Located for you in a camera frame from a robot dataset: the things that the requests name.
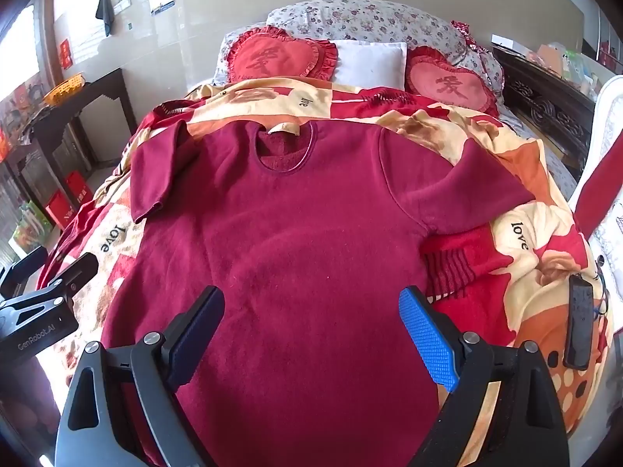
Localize pile of assorted packets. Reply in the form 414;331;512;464
491;34;609;103

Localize yellow plastic basket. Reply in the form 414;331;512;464
43;73;87;106

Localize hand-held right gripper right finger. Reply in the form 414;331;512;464
398;286;571;467

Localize dark carved wooden cabinet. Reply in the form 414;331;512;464
491;44;599;181

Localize white pillow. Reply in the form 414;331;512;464
333;40;408;91

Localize red heart pillow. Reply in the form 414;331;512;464
225;26;339;83
405;46;500;115

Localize floral quilt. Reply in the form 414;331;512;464
213;0;507;108

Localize black phone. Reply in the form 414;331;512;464
563;274;597;370

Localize dark red sweater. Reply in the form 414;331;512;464
104;119;536;467

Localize red cloth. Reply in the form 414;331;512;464
574;143;623;239

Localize dark wooden table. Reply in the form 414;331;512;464
19;68;139;210

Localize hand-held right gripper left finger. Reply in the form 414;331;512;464
55;286;225;467

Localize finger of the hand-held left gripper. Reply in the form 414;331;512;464
44;252;100;305
0;246;49;297

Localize red box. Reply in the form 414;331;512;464
65;170;93;205
45;190;74;229

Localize dark hanging cloth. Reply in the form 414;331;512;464
95;0;118;37

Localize green packets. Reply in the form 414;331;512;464
12;199;52;254

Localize printed fleece blanket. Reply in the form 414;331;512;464
36;78;614;467

